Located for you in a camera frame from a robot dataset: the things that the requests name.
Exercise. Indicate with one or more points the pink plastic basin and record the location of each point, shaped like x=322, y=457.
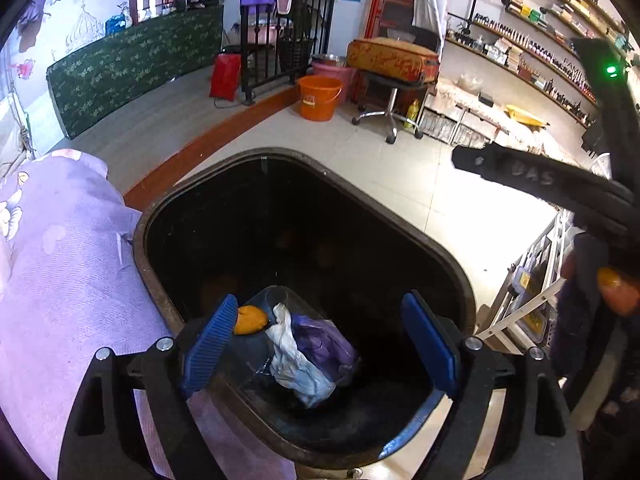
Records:
x=332, y=66

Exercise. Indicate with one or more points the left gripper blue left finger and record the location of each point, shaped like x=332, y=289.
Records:
x=202, y=343

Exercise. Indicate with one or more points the black trash bin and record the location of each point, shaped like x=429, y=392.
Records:
x=273, y=226

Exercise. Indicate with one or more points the purple floral bed sheet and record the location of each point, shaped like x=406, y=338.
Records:
x=90, y=372

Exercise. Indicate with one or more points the black metal rack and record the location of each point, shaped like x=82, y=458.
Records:
x=275, y=46

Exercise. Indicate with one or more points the orange cushioned stool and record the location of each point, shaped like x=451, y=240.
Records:
x=397, y=65

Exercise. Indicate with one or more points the orange peel in bin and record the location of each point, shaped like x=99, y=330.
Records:
x=250, y=320

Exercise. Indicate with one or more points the white purple trash in bin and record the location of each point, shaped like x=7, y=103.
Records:
x=310, y=357

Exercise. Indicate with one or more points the green patterned mattress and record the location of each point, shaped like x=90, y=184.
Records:
x=94, y=81

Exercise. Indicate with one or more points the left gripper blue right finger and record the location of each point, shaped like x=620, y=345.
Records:
x=438, y=352

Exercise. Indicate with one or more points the orange plastic bucket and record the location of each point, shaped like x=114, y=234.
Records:
x=318, y=97

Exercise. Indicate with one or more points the right gloved hand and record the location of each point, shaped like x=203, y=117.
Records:
x=584, y=325

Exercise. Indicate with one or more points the red bag on floor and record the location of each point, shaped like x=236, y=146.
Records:
x=226, y=76

